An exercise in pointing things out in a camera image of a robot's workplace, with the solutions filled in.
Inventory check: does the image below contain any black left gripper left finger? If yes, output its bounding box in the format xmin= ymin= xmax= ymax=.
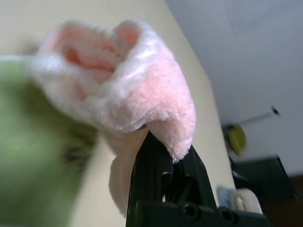
xmin=126 ymin=131 xmax=175 ymax=207

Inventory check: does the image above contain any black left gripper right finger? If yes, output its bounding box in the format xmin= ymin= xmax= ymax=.
xmin=163 ymin=144 xmax=217 ymax=209

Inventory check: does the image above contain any pink towel with embroidery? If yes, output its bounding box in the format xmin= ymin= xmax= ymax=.
xmin=30 ymin=18 xmax=197 ymax=217

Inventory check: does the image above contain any light blue folded towel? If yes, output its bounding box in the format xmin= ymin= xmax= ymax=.
xmin=216 ymin=186 xmax=237 ymax=210

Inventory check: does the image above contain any beige folded towel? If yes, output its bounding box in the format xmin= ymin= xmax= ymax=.
xmin=233 ymin=189 xmax=263 ymax=215

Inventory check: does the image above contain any green folded towel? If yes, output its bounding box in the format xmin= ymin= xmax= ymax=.
xmin=0 ymin=56 xmax=100 ymax=227

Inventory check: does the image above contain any green cushioned wooden stool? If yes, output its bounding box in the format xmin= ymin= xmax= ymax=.
xmin=224 ymin=124 xmax=247 ymax=156

